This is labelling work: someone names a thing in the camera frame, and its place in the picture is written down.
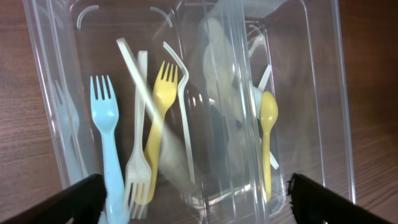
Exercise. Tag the clear plastic container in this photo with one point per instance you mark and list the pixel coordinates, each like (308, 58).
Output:
(301, 40)
(74, 40)

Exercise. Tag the small white fork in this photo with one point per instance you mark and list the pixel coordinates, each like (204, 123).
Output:
(138, 171)

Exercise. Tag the white spoon wide handle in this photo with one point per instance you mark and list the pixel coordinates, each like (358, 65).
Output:
(220, 72)

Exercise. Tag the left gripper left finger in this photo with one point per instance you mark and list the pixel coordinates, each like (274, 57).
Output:
(82, 202)

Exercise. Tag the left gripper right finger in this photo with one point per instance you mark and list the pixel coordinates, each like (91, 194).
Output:
(313, 203)

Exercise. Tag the yellow green spoon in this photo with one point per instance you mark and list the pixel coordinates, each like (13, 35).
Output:
(268, 117)

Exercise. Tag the light blue fork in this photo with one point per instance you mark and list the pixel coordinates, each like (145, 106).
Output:
(105, 115)

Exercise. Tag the slim white fork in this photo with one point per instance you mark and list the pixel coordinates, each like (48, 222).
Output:
(180, 90)

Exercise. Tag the white spoon thin handle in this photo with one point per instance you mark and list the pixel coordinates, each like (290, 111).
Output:
(258, 91)

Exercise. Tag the left clear plastic container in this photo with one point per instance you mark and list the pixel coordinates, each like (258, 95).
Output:
(74, 40)

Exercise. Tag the right clear plastic container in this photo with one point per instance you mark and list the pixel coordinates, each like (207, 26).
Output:
(301, 40)

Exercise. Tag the cream yellow fork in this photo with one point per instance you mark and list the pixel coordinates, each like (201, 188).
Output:
(164, 95)

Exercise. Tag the white fork tines down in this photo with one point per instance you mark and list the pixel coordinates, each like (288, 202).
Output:
(172, 160)

